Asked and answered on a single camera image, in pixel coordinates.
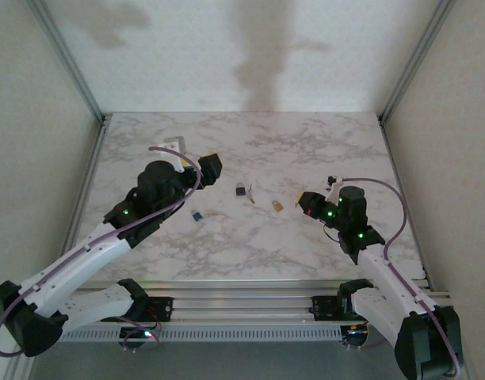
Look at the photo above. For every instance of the gold padlock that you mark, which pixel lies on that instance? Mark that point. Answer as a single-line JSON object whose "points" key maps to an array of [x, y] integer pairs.
{"points": [[278, 206]]}

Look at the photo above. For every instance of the blue padlock keys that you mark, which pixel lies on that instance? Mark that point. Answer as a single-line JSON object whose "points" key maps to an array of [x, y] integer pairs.
{"points": [[212, 213]]}

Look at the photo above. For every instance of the blue padlock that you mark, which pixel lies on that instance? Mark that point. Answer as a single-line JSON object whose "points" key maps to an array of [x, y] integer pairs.
{"points": [[197, 215]]}

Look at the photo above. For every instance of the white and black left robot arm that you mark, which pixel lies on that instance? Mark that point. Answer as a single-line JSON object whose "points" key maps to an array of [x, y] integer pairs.
{"points": [[80, 261]]}

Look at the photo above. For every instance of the black round controller board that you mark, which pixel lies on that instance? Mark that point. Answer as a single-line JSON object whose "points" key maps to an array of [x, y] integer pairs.
{"points": [[355, 334], [141, 335]]}

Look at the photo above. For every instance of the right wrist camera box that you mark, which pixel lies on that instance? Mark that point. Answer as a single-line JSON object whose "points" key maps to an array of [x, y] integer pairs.
{"points": [[331, 182]]}

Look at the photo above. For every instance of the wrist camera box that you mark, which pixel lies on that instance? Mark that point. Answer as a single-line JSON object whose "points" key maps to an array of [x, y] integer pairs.
{"points": [[175, 143], [331, 182]]}

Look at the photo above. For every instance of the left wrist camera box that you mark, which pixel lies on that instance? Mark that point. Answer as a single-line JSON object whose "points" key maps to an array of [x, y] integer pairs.
{"points": [[175, 143]]}

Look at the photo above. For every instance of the narrow aluminium side rail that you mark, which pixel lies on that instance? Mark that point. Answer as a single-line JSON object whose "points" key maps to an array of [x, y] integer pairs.
{"points": [[403, 158], [86, 198]]}

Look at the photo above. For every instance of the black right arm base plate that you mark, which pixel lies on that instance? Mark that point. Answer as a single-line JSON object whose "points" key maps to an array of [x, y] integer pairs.
{"points": [[323, 308]]}

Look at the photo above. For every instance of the wide grooved aluminium rail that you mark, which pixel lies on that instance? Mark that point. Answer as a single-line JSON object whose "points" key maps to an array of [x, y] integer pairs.
{"points": [[242, 305]]}

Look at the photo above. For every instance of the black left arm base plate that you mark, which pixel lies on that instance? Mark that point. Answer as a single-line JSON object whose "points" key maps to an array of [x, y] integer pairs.
{"points": [[163, 308]]}

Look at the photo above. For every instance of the aluminium corner post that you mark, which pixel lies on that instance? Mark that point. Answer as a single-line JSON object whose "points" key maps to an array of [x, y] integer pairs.
{"points": [[70, 63], [416, 63]]}

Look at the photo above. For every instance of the aluminium lower frame leg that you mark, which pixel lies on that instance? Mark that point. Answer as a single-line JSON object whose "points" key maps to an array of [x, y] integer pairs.
{"points": [[16, 370]]}

